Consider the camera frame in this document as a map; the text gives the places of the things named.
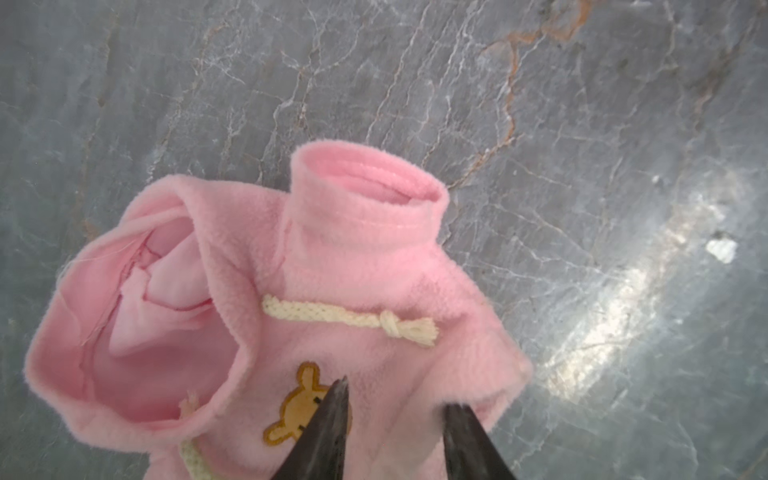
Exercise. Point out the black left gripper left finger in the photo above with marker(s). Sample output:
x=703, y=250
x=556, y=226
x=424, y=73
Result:
x=319, y=454

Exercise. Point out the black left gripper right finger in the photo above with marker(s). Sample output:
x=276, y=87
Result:
x=469, y=452

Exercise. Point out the pink fleece teddy hoodie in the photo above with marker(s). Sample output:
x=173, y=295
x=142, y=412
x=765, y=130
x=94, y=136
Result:
x=205, y=329

